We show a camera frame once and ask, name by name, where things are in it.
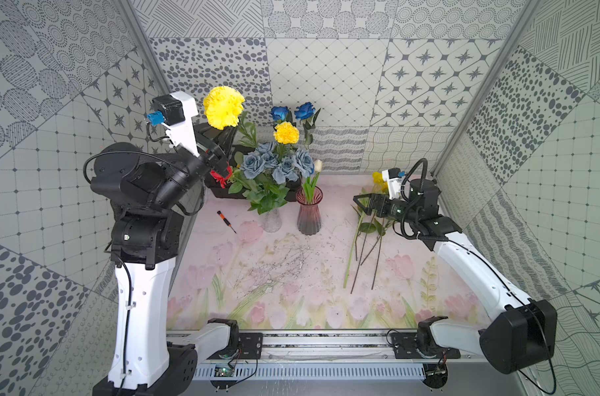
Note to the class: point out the white tulip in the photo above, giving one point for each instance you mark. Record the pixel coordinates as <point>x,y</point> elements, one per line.
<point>310,183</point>

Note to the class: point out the right dark blue rose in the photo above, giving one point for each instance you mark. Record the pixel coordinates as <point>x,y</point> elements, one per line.
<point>307,115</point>

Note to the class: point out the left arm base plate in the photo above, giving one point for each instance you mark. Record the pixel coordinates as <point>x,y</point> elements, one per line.
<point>244,345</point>

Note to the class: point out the aluminium rail frame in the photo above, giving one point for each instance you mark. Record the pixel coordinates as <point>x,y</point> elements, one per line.
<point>333,355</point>

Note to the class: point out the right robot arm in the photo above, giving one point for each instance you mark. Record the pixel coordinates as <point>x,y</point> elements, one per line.
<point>522,331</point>

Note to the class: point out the clear glass vase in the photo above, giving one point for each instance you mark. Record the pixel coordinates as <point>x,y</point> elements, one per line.
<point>271,221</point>

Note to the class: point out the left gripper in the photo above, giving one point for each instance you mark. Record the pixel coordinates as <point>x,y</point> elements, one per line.
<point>203,154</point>

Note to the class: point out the orange black screwdriver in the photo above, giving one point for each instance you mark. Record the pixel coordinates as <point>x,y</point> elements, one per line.
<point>226,221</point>

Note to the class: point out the yellow carnation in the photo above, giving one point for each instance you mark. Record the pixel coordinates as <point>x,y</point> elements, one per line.
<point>223,109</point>
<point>286,133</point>

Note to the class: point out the dark blue rose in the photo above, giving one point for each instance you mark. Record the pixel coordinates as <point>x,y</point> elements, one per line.
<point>307,115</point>
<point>279,114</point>

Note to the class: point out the yellow poppy flower stem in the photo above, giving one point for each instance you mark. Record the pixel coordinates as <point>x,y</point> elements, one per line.
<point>371,242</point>

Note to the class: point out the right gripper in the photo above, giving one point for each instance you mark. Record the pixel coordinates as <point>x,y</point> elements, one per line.
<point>382,200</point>

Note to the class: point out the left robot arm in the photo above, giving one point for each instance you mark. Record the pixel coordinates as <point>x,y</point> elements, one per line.
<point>145,191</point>

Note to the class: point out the double sunflower stem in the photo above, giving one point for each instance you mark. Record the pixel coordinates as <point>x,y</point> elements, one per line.
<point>367,227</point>

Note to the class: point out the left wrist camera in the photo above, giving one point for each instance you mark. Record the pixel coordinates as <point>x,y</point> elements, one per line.
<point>176,112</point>

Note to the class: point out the left dark blue rose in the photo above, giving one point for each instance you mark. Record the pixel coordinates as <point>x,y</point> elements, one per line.
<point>279,114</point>

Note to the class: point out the grey blue rose bouquet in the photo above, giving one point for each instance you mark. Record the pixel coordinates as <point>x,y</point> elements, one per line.
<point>266,175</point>

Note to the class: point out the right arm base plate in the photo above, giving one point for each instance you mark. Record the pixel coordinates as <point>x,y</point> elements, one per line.
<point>407,346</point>

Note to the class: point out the pink glass vase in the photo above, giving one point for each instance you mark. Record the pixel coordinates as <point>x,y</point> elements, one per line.
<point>309,215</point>

